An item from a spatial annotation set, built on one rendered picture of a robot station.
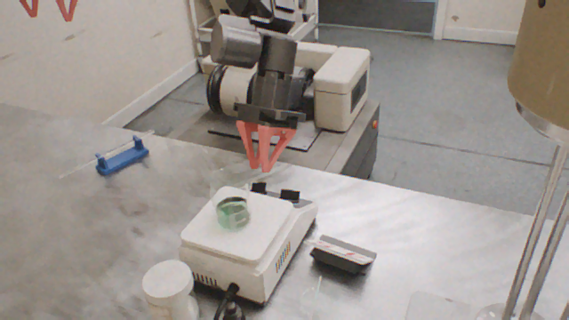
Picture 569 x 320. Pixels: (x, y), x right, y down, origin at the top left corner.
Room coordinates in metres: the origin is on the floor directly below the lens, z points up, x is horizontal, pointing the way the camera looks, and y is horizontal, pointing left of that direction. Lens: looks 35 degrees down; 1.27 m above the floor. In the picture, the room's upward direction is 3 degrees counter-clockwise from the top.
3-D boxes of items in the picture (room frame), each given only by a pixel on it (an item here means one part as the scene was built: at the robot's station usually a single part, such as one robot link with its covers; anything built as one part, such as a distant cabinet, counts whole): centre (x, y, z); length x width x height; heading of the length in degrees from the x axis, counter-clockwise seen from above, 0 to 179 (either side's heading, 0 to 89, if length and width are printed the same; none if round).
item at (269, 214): (0.48, 0.08, 0.83); 0.12 x 0.12 x 0.01; 64
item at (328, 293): (0.41, -0.02, 0.76); 0.06 x 0.06 x 0.02
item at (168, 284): (0.39, 0.16, 0.79); 0.06 x 0.06 x 0.08
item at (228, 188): (0.48, 0.09, 0.87); 0.06 x 0.05 x 0.08; 107
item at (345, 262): (0.48, -0.06, 0.77); 0.09 x 0.06 x 0.04; 59
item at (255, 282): (0.51, 0.07, 0.79); 0.22 x 0.13 x 0.08; 154
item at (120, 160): (0.77, 0.33, 0.77); 0.10 x 0.03 x 0.04; 136
